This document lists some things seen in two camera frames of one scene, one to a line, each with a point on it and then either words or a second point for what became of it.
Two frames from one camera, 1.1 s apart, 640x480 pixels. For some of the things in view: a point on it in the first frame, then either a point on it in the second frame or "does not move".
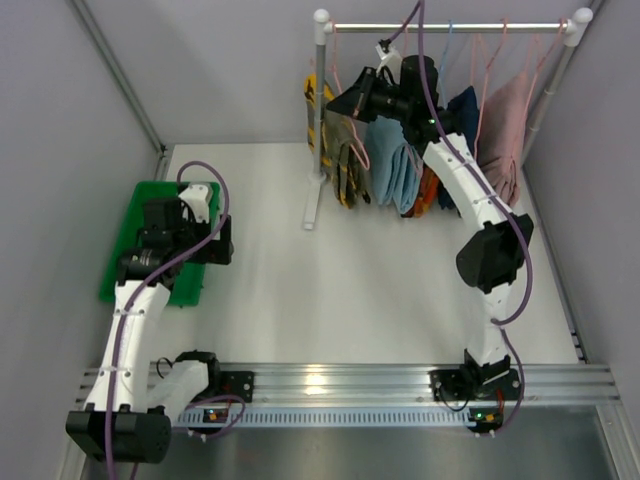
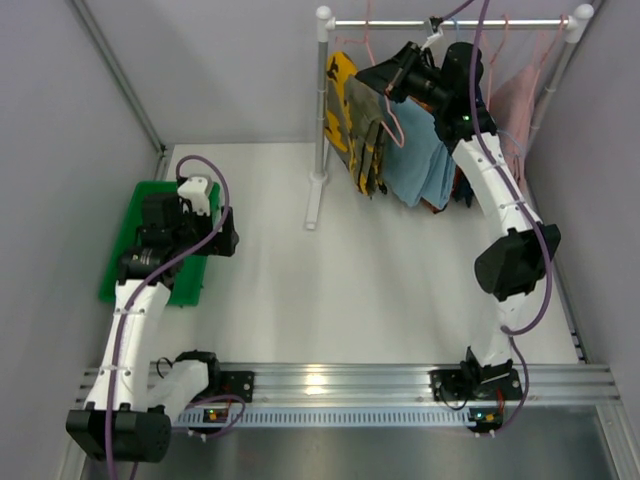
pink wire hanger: [353, 148] → [400, 142]
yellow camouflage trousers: [342, 145] → [354, 120]
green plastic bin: [188, 285] does not move
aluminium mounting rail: [540, 384] does not move
